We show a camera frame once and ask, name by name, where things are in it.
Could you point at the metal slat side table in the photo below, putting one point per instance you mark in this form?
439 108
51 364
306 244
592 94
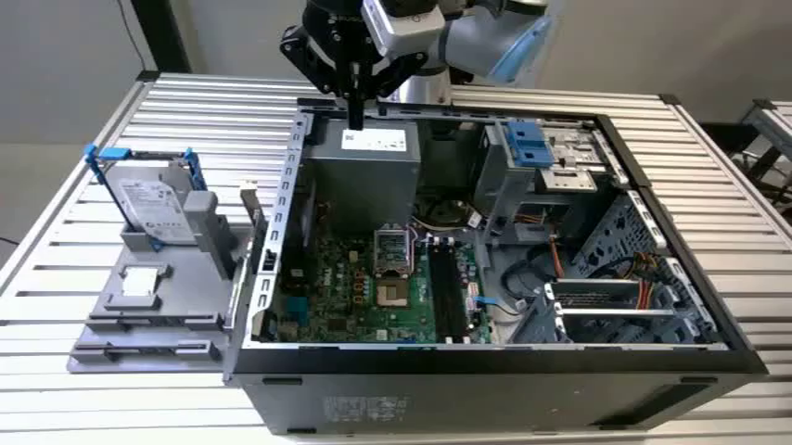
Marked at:
767 139

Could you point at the grey metal disk bay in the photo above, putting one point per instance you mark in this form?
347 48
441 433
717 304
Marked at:
618 315

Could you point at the blue drive bay latch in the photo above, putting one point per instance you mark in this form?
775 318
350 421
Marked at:
529 143

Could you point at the grey parts rack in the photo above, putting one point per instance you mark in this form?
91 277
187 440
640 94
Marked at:
172 296

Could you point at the black open PC case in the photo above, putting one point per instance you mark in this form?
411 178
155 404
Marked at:
433 394

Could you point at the black RAM slot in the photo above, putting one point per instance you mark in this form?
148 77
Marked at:
438 292
458 292
445 292
451 292

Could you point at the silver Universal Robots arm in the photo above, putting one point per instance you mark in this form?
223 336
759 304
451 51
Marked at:
477 46

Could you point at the hard disk in blue carrier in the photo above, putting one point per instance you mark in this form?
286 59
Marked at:
151 204

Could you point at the grey metal optical drive bay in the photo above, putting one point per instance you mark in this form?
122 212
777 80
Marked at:
572 157

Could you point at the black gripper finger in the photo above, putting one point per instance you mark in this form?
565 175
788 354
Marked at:
395 74
313 65

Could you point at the CPU socket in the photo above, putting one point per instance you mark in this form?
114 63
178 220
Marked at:
393 292

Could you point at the silver CPU chip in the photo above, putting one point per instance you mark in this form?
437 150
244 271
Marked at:
139 280

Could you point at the black frame post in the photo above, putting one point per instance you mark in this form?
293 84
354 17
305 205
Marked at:
160 32

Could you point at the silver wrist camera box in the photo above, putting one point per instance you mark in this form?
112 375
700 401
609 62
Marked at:
405 23

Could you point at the grey power supply unit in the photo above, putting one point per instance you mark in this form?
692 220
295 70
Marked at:
358 185

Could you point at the green motherboard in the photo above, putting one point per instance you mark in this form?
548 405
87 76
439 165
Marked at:
327 296

